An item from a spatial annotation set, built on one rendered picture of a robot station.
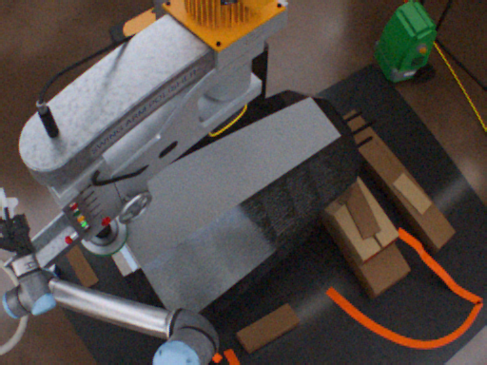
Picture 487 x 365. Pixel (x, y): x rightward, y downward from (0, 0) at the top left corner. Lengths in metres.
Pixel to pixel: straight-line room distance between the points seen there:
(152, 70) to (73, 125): 0.29
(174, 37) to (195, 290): 1.14
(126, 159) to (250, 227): 0.76
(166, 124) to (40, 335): 1.76
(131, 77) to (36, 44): 2.52
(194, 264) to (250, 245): 0.25
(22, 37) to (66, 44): 0.42
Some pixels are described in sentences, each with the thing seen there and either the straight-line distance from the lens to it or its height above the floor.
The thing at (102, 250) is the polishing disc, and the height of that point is 0.88.
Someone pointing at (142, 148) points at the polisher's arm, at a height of 1.39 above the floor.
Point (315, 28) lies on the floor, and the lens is 4.12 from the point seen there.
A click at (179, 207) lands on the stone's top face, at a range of 2.59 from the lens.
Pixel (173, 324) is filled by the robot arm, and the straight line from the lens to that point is 1.63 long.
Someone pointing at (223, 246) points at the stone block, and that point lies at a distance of 2.62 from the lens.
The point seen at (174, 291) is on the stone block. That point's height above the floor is 0.70.
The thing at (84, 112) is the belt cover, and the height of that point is 1.69.
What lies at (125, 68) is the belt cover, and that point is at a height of 1.69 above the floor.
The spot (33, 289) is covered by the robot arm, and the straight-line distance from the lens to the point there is 1.71.
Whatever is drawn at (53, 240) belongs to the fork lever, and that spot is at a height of 1.08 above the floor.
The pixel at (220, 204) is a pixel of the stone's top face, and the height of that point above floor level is 0.82.
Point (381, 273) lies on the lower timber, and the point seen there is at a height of 0.15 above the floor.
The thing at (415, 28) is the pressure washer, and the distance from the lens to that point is 3.61.
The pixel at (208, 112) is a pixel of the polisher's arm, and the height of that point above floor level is 1.24.
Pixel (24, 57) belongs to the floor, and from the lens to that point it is 4.29.
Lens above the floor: 3.22
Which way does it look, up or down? 66 degrees down
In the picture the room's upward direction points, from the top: 1 degrees clockwise
